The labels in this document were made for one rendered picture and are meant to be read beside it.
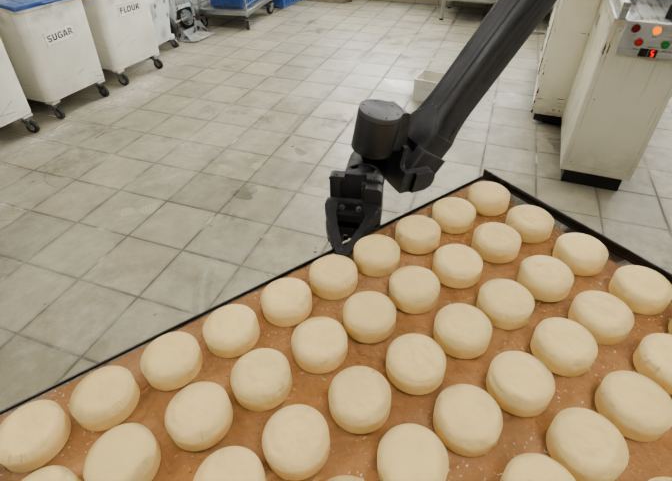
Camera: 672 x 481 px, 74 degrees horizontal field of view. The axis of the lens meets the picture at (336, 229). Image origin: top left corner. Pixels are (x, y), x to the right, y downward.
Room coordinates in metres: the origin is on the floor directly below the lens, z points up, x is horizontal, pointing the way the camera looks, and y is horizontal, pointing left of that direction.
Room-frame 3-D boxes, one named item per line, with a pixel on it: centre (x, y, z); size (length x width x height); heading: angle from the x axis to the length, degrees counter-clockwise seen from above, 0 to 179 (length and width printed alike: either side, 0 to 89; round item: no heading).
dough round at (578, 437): (0.15, -0.18, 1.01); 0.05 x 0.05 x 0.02
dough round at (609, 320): (0.27, -0.24, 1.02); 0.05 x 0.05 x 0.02
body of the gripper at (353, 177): (0.48, -0.03, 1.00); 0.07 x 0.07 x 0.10; 79
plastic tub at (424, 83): (3.22, -0.74, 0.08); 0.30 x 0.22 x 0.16; 62
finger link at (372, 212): (0.41, -0.02, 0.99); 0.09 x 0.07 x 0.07; 169
